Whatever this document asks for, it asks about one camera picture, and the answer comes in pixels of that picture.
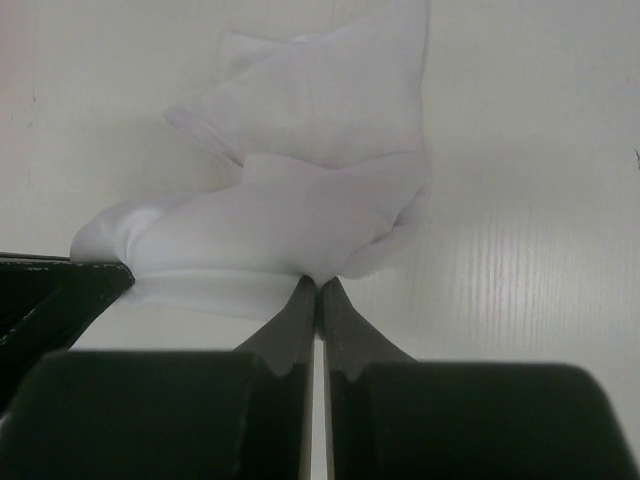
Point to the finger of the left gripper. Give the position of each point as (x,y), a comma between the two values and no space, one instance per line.
(47,303)

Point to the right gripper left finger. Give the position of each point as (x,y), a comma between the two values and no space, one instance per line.
(238,414)

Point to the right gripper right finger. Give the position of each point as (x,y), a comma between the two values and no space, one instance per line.
(390,416)

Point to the white t shirt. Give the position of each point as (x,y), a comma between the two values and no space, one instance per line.
(327,129)

